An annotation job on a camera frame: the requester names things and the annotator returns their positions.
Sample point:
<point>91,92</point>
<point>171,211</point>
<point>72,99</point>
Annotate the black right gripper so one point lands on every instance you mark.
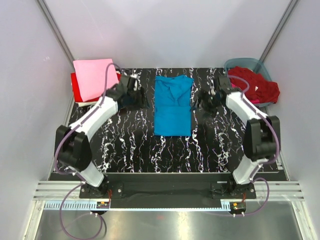
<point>203,97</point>

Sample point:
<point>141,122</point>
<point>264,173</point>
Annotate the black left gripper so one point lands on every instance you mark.
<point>142,101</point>

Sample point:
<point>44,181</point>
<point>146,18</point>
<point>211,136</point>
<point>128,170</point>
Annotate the blue t shirt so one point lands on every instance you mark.
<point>172,106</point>

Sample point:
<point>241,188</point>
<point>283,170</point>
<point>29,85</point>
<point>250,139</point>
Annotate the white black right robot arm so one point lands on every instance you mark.
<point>262,138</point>

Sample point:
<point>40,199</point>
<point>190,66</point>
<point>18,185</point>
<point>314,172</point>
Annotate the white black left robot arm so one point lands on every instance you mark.
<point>72,143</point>

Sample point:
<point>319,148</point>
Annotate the folded pink t shirt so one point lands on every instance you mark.
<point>93,76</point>

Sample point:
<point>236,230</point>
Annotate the folded cream t shirt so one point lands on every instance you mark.
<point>84,104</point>

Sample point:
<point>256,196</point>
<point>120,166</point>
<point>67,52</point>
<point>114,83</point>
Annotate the folded red t shirt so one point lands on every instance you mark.
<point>75,88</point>

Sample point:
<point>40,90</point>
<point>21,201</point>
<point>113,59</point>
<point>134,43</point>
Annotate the magenta t shirt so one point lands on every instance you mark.
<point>253,101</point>

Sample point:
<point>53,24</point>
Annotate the dark red t shirt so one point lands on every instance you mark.
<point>259,88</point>

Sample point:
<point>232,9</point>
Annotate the translucent blue plastic basket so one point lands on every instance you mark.
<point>254,65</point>

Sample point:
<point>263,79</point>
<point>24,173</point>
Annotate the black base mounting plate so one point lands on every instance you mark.
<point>182,190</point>

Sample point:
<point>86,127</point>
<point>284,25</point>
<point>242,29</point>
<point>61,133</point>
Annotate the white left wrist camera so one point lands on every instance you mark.
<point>133,82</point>

